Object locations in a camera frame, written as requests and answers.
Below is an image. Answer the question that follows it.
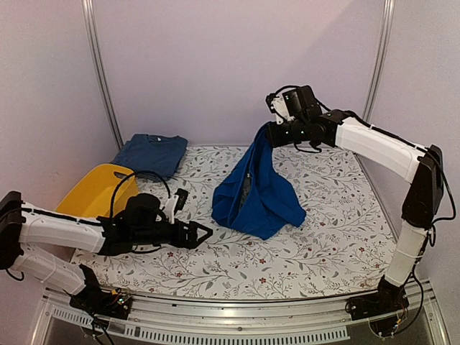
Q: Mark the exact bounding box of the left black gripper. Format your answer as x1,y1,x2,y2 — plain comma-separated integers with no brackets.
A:
132,218,213,249

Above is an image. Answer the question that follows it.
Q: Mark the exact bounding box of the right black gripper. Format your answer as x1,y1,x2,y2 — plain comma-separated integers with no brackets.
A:
266,117,308,147

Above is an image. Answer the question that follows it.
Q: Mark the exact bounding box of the royal blue garment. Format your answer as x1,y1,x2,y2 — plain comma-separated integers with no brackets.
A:
211,124,306,240

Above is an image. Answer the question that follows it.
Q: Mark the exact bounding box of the teal blue t-shirt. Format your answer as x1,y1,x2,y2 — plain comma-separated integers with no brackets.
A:
111,134,188,178

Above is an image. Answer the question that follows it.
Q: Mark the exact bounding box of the yellow laundry basket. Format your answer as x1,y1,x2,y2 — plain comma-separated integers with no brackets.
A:
55,163,133,218

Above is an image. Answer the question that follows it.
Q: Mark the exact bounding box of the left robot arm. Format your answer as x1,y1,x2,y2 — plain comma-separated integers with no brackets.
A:
1,189,213,312

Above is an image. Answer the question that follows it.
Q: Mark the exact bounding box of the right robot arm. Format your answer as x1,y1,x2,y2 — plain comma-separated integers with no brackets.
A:
265,85,456,313

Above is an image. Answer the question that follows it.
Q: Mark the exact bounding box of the folded blue checkered shirt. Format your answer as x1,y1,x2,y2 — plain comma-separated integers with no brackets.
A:
112,140,177,178

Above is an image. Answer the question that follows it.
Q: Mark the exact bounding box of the floral tablecloth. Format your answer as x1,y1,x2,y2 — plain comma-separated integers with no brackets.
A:
72,147,395,299

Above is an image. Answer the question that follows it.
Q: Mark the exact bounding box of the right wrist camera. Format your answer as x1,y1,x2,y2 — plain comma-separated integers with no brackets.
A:
265,93,291,124

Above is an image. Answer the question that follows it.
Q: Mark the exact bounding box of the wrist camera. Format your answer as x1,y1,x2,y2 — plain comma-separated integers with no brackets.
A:
265,93,291,124
163,188,188,224

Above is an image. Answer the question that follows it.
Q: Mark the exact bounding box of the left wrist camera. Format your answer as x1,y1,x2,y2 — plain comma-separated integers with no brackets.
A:
163,188,188,224

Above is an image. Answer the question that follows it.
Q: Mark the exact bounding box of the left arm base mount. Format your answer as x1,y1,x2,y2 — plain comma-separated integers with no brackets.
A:
70,264,132,320

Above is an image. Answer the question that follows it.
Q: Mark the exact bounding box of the front aluminium rail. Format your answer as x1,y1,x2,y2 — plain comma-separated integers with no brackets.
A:
30,280,451,344

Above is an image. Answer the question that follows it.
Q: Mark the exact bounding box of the right aluminium frame post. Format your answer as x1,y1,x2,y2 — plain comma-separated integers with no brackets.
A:
362,0,395,122

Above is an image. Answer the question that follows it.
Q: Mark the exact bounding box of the aluminium frame post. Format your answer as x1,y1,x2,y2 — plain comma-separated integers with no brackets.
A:
81,0,124,150
362,0,395,122

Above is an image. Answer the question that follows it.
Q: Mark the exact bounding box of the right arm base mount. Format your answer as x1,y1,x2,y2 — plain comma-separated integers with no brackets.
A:
345,277,409,338

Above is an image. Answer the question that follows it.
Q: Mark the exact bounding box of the left aluminium frame post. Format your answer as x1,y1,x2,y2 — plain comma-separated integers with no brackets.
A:
81,0,124,150

